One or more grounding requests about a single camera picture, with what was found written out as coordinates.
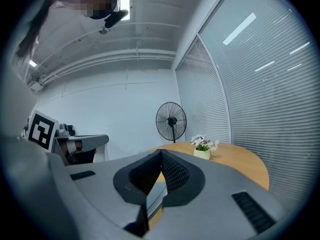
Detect potted pink flowers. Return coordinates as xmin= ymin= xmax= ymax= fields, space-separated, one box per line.
xmin=190 ymin=133 xmax=220 ymax=161

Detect person's white shirt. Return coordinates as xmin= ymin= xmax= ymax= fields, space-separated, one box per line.
xmin=0 ymin=1 xmax=51 ymax=145

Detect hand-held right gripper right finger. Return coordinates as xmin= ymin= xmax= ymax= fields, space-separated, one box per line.
xmin=148 ymin=148 xmax=287 ymax=240

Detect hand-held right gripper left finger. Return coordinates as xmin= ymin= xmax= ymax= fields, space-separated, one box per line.
xmin=64 ymin=148 xmax=163 ymax=238

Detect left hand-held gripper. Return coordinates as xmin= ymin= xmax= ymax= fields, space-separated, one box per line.
xmin=25 ymin=109 xmax=110 ymax=166

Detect glass partition with blinds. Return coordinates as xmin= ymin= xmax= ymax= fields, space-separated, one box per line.
xmin=174 ymin=0 xmax=320 ymax=206

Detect black standing fan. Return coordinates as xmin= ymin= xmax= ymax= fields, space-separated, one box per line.
xmin=155 ymin=101 xmax=188 ymax=144

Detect round wooden table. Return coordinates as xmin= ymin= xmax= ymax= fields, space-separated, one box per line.
xmin=147 ymin=141 xmax=270 ymax=229

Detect white ceiling pipes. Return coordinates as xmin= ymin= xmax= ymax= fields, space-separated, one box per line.
xmin=26 ymin=49 xmax=177 ymax=87

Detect black head-mounted camera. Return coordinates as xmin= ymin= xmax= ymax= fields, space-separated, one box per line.
xmin=104 ymin=9 xmax=130 ymax=29

